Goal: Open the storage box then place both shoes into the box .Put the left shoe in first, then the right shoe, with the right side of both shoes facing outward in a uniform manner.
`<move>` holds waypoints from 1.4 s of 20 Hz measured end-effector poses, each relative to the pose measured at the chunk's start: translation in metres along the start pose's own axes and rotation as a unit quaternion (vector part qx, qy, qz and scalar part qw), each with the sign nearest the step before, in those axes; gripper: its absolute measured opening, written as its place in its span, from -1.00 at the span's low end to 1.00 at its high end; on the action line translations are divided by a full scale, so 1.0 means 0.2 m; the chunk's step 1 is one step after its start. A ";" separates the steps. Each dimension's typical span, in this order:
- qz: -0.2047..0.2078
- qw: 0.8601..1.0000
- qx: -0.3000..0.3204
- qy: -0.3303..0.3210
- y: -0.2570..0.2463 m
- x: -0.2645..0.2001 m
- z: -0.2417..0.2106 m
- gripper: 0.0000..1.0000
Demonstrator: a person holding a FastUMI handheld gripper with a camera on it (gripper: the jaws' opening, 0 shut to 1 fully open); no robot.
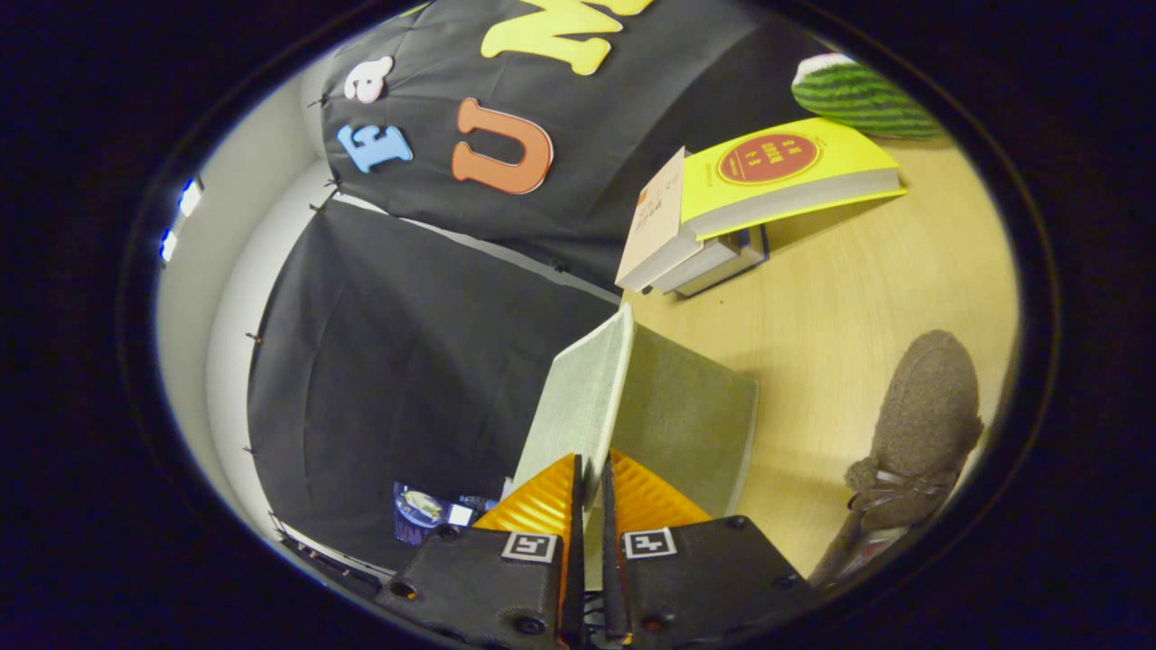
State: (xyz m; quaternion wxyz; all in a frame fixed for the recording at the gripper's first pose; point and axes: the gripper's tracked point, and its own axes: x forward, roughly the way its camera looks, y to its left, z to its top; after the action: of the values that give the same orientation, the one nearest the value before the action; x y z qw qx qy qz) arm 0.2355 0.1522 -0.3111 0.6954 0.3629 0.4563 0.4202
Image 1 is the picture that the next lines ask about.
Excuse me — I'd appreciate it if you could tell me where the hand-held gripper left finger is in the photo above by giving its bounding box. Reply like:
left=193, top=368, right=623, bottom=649
left=375, top=453, right=586, bottom=650

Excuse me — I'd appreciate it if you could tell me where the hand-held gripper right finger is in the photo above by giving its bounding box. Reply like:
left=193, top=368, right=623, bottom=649
left=601, top=450, right=814, bottom=650

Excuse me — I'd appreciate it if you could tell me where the pale green storage box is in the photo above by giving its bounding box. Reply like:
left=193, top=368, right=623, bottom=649
left=512, top=302, right=760, bottom=588

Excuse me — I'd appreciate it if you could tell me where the brown fuzzy shoe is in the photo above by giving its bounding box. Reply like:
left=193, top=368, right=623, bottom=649
left=808, top=330, right=985, bottom=588

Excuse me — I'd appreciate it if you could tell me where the pile of blue printed papers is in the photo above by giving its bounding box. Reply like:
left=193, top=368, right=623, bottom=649
left=393, top=481, right=498, bottom=547

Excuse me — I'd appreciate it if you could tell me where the blue cover book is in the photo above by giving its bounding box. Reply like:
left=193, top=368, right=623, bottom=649
left=673, top=224, right=770, bottom=299

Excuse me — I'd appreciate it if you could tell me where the beige cover book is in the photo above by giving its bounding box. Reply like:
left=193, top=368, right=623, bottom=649
left=615, top=147, right=701, bottom=292

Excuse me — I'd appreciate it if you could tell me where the yellow cover book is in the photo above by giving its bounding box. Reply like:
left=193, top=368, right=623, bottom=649
left=679, top=117, right=907, bottom=242

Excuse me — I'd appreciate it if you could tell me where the watermelon slice plush toy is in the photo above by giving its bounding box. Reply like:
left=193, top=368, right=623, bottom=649
left=791, top=52, right=945, bottom=141

